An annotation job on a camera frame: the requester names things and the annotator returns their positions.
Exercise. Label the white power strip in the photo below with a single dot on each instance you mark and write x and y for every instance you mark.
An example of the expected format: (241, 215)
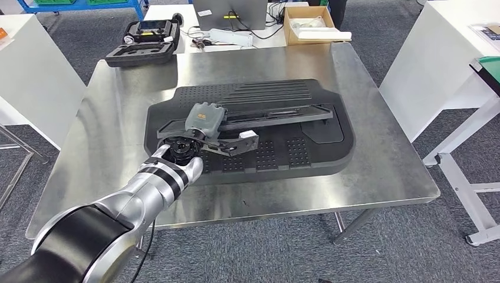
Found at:
(230, 38)

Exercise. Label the black open equipment case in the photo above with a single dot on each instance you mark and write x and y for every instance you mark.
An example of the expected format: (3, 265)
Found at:
(140, 54)

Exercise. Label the white panel desk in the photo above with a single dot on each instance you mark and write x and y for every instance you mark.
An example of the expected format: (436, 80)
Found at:
(35, 78)

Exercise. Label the orange small object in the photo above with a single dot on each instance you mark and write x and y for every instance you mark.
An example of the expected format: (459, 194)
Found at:
(2, 33)

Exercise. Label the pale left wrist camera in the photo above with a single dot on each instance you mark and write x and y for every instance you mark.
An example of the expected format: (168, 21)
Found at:
(248, 134)

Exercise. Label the grey laptop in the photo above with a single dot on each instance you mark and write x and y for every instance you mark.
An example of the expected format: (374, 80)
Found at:
(230, 13)

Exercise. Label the black handheld controller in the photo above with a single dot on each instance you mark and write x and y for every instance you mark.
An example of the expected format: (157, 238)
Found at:
(153, 26)

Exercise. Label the black left camera bracket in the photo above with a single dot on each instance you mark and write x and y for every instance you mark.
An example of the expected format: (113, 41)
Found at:
(238, 147)

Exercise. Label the bunch of keys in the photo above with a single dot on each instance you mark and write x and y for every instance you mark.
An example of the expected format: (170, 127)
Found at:
(200, 43)

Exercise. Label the brown cardboard box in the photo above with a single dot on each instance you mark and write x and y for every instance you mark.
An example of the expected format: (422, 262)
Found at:
(289, 33)

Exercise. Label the stainless steel workbench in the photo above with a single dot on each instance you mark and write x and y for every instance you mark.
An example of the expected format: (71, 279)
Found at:
(390, 156)

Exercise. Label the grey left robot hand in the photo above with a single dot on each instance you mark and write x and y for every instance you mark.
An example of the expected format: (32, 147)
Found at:
(205, 119)

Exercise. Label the white frame table green top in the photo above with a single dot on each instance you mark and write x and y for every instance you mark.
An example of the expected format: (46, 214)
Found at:
(455, 175)

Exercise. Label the blue metal shelf rack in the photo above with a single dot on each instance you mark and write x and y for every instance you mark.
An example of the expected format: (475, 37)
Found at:
(97, 6)

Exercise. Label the black plastic plate bracket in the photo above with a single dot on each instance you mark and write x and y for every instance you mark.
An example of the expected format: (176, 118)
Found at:
(281, 114)

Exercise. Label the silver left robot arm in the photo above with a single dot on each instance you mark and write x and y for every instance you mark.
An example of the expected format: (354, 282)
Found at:
(129, 203)

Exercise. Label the large black plastic panel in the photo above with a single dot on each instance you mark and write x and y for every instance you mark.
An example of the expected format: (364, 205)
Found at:
(312, 160)

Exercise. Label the printed papers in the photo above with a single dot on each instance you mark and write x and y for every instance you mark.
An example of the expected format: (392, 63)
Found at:
(488, 32)

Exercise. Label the green plastic crate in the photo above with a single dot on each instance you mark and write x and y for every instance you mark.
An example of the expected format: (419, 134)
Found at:
(54, 1)
(107, 1)

